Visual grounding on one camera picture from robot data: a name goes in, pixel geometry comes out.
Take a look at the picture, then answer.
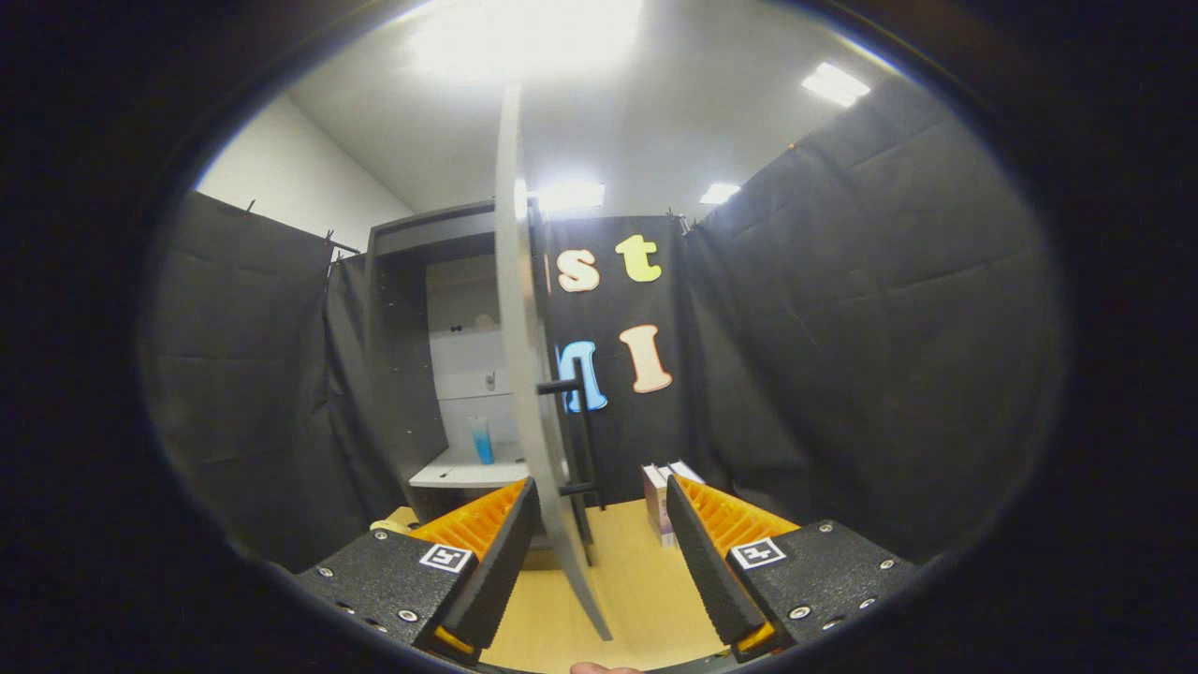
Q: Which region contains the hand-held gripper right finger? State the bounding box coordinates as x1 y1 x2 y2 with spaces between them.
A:
665 473 918 664

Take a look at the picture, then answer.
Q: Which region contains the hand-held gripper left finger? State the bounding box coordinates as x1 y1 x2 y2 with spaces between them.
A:
295 476 542 666

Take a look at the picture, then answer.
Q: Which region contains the black cabinet door handle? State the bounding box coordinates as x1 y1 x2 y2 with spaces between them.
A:
536 356 605 567

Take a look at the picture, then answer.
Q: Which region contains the beige cabinet door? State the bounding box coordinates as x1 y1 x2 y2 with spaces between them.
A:
493 82 614 642

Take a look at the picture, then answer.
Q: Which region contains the mauve cover book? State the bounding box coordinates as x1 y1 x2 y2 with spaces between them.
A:
641 464 677 549

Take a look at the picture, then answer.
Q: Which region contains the dark grey cabinet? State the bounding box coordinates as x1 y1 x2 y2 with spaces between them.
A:
363 198 562 572

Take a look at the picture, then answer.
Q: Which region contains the black backdrop cloth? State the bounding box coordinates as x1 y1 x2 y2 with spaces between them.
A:
140 75 1063 572

